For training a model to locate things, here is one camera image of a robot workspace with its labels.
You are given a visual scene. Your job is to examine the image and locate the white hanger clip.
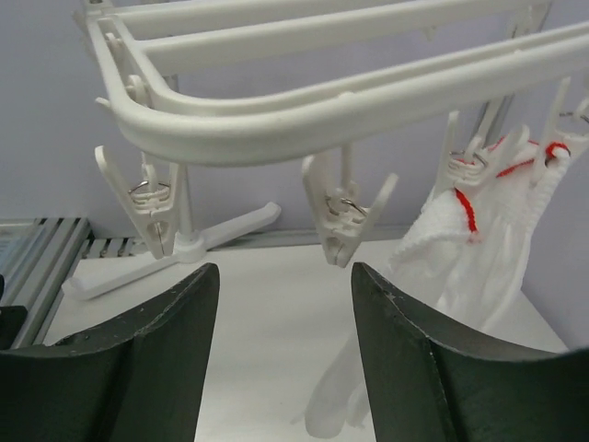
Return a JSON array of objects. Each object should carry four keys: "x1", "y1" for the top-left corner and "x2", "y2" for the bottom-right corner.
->
[
  {"x1": 94, "y1": 145, "x2": 186, "y2": 260},
  {"x1": 302, "y1": 144, "x2": 398, "y2": 268}
]

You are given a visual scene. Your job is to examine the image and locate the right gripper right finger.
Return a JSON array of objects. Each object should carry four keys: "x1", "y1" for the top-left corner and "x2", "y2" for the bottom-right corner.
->
[{"x1": 351, "y1": 262, "x2": 588, "y2": 441}]

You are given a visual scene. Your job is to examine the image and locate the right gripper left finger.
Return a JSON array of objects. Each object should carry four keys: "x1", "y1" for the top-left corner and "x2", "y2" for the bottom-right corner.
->
[{"x1": 1, "y1": 263, "x2": 220, "y2": 441}]

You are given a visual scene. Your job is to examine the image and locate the white clip drying hanger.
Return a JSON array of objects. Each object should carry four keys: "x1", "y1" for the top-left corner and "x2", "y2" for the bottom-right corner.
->
[{"x1": 75, "y1": 1, "x2": 588, "y2": 167}]

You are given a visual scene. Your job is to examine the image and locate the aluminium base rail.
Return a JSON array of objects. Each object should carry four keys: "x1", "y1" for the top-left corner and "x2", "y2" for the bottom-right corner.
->
[{"x1": 1, "y1": 217, "x2": 139, "y2": 350}]

